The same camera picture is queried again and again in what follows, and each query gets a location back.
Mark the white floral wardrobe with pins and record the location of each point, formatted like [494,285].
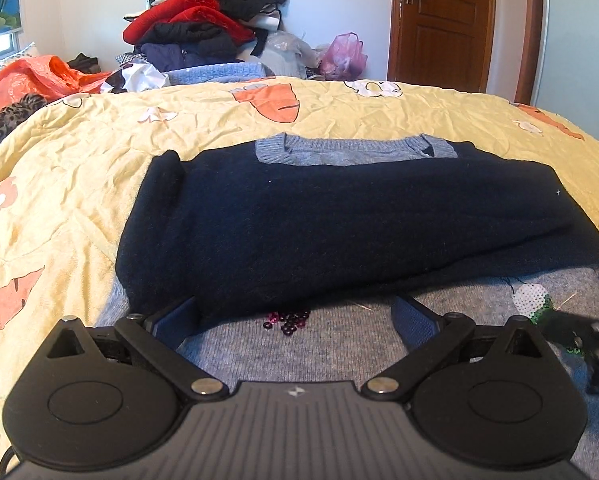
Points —
[584,50]

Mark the orange plastic bag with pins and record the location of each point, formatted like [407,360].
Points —
[24,80]

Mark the dark navy garment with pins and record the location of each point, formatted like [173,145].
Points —
[189,45]

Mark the wooden door frame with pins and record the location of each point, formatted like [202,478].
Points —
[528,30]

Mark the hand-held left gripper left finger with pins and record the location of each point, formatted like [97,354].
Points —
[177,322]

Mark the leopard print cloth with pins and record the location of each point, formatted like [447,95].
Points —
[14,112]

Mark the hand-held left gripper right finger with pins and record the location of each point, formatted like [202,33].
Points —
[414,320]

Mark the yellow carrot print blanket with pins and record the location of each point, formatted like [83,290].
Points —
[69,200]

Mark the dark cloth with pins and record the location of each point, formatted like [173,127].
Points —
[84,64]

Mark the grey and navy knit sweater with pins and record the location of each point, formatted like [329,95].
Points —
[329,220]

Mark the white patterned cloth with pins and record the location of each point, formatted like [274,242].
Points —
[14,57]

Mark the clear plastic bag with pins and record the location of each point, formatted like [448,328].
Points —
[292,50]

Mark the pink plastic bag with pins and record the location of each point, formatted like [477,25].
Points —
[344,57]

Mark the wooden door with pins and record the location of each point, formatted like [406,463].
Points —
[442,25]

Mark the black and white cloth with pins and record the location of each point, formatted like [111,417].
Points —
[139,77]

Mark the red garment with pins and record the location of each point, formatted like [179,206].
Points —
[189,12]

